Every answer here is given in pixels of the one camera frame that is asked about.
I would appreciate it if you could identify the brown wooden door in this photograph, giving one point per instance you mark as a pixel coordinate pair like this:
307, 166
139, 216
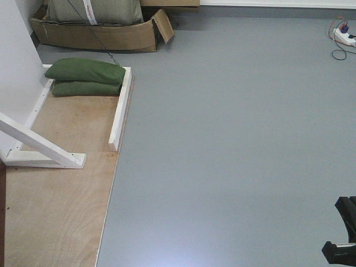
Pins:
3, 209

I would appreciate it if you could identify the grey-green woven sack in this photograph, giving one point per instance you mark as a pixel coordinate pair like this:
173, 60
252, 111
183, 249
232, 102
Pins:
122, 13

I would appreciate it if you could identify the white power strip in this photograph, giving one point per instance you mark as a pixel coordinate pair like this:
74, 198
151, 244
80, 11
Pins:
343, 38

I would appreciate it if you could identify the plywood base board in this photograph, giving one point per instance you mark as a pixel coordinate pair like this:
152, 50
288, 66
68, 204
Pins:
55, 217

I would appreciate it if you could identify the white door frame panel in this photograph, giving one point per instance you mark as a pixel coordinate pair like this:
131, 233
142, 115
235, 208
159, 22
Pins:
22, 72

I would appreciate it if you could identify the lower green sandbag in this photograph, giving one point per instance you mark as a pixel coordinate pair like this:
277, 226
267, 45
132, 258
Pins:
80, 88

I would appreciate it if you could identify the far white wooden brace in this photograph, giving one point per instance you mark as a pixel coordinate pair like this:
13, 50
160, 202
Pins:
44, 154

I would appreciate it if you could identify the flattened brown cardboard box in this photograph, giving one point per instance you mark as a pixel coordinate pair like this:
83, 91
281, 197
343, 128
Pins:
137, 38

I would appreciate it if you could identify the far white wooden edge rail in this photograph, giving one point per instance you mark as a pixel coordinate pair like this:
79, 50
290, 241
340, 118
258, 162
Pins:
120, 113

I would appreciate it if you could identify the green sandbag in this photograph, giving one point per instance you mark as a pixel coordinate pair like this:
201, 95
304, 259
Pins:
80, 88
83, 69

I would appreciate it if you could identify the upper green sandbag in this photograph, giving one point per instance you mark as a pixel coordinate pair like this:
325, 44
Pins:
83, 69

